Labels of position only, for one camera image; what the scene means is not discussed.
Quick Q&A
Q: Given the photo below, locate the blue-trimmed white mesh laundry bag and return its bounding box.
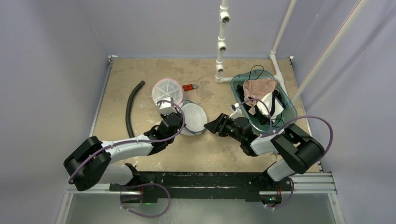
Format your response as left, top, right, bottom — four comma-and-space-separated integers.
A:
181, 100, 208, 136

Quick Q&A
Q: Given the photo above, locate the pink bra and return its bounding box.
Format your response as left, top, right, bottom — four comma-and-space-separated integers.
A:
243, 78, 277, 102

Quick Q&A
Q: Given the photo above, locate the white bra with black straps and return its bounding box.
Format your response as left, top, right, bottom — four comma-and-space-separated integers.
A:
254, 90, 286, 125

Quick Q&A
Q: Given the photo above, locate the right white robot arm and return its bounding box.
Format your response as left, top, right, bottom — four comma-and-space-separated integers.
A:
204, 113, 326, 190

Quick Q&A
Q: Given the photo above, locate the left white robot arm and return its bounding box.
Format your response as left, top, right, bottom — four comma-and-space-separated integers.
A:
64, 112, 185, 191

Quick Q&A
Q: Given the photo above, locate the pink-trimmed white mesh laundry bag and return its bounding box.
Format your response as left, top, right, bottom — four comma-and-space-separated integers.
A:
151, 77, 185, 105

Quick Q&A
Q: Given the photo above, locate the teal transparent plastic bin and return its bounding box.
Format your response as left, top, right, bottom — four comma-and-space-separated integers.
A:
230, 70, 297, 134

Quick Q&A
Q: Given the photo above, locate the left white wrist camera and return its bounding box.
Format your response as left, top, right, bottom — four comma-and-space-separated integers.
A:
156, 97, 176, 115

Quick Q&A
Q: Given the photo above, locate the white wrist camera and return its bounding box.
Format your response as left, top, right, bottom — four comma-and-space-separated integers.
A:
156, 97, 176, 115
229, 103, 246, 120

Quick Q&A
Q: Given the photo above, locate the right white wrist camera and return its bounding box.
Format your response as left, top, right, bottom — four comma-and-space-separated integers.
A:
229, 103, 246, 120

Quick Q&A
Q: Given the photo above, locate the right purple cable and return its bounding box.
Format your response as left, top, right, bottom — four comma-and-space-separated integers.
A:
238, 98, 334, 161

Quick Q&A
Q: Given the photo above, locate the red handled tool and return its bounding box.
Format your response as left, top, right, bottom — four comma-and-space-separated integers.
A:
182, 84, 198, 91

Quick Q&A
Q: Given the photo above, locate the black rubber hose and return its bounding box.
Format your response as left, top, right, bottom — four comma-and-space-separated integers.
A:
125, 80, 146, 138

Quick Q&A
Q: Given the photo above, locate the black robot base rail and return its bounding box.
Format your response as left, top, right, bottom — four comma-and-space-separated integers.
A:
109, 165, 293, 204

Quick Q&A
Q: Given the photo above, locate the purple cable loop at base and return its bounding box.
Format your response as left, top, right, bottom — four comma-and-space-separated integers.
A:
120, 182, 172, 219

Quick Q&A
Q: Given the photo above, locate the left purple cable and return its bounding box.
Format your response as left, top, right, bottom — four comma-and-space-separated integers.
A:
67, 99, 186, 185

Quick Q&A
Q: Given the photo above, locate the white PVC pipe frame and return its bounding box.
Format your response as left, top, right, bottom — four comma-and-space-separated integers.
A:
219, 0, 368, 101

